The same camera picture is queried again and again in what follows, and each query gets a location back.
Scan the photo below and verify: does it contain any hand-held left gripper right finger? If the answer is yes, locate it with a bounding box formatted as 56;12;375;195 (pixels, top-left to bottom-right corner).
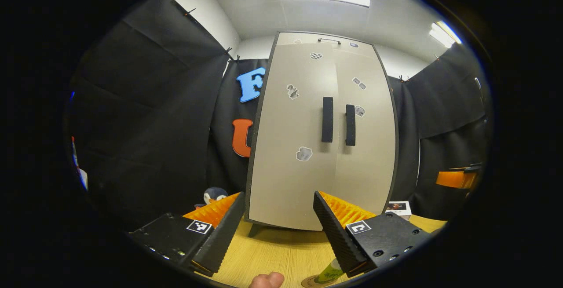
313;190;434;278

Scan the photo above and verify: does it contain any grey cabinet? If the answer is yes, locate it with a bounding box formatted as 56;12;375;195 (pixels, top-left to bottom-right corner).
244;31;400;238

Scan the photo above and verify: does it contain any small printed card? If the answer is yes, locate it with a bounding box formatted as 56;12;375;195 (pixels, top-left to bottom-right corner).
385;201;413;220

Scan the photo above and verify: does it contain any green label plastic bottle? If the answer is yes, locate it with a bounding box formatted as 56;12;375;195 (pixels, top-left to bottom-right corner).
318;258;344;283

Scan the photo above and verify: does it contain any grey cabinet drawer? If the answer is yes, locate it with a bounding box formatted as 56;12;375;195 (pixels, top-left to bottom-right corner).
275;32;374;51

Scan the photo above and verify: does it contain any bright display screen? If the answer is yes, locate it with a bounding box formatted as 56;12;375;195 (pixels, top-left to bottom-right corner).
71;136;88;191

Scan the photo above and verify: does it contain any penguin plush toy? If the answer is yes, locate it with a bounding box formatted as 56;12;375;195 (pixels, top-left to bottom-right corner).
195;187;229;209

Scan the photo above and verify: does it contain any round cork coaster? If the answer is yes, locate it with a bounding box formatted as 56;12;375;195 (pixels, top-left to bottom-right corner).
301;275;335;288

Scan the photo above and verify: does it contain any black backdrop cloth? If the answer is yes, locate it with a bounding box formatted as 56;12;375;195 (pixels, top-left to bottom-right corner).
66;0;491;231

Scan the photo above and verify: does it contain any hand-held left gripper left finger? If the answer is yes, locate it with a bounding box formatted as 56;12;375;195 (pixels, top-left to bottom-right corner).
128;191;246;277

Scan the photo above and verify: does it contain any grey cabinet door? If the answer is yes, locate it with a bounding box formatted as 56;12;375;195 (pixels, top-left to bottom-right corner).
249;44;339;231
332;46;396;218

